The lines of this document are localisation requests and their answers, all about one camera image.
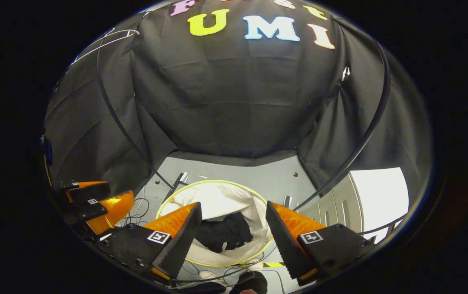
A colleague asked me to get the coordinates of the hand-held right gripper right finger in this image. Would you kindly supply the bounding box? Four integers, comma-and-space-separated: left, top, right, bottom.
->
265, 200, 376, 287

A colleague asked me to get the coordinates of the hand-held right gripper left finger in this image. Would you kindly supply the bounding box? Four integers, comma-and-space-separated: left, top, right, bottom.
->
99, 202, 203, 281

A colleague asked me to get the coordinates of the black jacket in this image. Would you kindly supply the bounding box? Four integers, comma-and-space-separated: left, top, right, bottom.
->
195, 212, 254, 254

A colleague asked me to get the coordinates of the white laundry hamper yellow rim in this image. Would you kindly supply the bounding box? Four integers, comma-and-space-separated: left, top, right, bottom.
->
155, 179, 276, 268

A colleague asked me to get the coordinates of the white plastic hanger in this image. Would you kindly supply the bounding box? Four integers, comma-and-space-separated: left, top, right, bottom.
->
72, 28, 140, 65

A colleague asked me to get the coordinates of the black metal clothes rack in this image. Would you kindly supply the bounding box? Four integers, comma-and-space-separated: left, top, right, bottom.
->
96, 39, 391, 213

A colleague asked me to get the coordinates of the person's white shoe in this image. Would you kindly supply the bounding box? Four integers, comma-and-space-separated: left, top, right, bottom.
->
199, 269, 234, 291

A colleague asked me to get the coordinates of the grey cabinet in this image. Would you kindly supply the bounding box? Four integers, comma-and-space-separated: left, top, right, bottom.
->
299, 174, 365, 238

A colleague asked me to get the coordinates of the white panel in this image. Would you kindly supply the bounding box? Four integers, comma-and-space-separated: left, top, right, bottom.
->
349, 167, 410, 241

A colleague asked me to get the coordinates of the black backdrop cloth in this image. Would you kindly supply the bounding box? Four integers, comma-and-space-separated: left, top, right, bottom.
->
44, 0, 432, 200

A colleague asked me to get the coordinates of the thin floor cable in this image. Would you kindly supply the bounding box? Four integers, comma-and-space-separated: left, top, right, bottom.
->
123, 187, 152, 227
179, 245, 283, 286

